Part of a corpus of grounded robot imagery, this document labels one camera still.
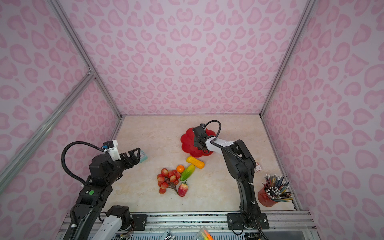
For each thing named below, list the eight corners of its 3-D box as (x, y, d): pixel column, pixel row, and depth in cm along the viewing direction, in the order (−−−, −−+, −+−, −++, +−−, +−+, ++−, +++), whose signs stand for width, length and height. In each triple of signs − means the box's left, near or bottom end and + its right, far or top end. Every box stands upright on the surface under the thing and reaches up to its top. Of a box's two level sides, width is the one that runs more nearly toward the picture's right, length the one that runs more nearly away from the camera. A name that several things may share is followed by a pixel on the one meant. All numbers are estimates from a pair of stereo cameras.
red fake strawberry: (177, 195, 84) (176, 192, 80) (181, 184, 88) (181, 181, 84) (184, 197, 83) (183, 195, 79) (188, 186, 87) (188, 184, 83)
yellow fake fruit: (185, 161, 96) (185, 158, 94) (189, 156, 98) (188, 154, 96) (201, 170, 92) (202, 168, 90) (205, 165, 94) (205, 163, 92)
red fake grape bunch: (157, 194, 84) (154, 189, 78) (161, 173, 92) (158, 167, 86) (179, 193, 84) (177, 189, 78) (180, 173, 92) (179, 167, 86)
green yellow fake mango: (178, 178, 89) (177, 176, 86) (190, 164, 95) (189, 161, 92) (184, 183, 87) (184, 181, 84) (196, 169, 93) (196, 166, 90)
